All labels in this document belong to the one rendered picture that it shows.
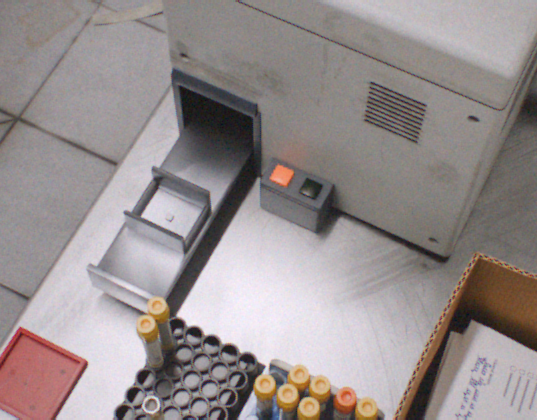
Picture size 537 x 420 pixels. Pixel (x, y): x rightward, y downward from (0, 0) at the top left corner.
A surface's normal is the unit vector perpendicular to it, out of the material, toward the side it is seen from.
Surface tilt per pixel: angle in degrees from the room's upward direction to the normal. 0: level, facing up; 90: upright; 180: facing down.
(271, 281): 0
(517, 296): 88
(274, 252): 0
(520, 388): 3
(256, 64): 90
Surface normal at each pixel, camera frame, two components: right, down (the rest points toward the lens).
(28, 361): 0.00, -0.44
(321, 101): -0.46, 0.80
